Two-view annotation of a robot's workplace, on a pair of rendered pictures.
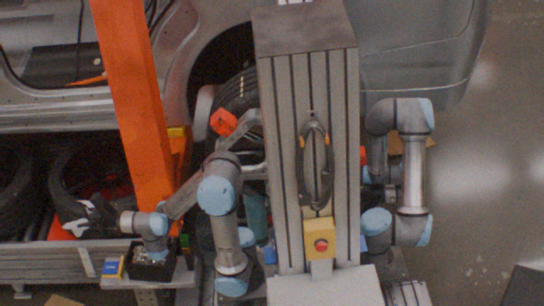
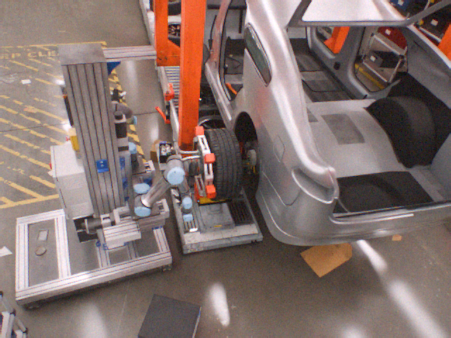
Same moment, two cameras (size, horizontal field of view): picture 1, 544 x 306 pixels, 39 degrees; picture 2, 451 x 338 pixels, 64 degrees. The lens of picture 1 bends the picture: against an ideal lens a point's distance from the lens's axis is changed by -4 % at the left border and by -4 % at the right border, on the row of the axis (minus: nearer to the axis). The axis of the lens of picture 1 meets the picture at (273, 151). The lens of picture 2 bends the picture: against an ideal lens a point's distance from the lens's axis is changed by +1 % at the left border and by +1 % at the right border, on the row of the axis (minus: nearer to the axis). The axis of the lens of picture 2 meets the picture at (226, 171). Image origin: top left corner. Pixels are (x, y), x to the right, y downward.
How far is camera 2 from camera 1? 2.88 m
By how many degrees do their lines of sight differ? 47
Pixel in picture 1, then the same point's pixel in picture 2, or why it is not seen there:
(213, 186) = not seen: hidden behind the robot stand
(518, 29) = not seen: outside the picture
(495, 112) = (368, 314)
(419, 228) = (137, 204)
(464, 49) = (286, 215)
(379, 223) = (137, 188)
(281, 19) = (87, 48)
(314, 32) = (75, 55)
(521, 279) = (188, 308)
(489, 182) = (298, 310)
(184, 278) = (163, 166)
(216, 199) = not seen: hidden behind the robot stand
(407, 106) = (171, 163)
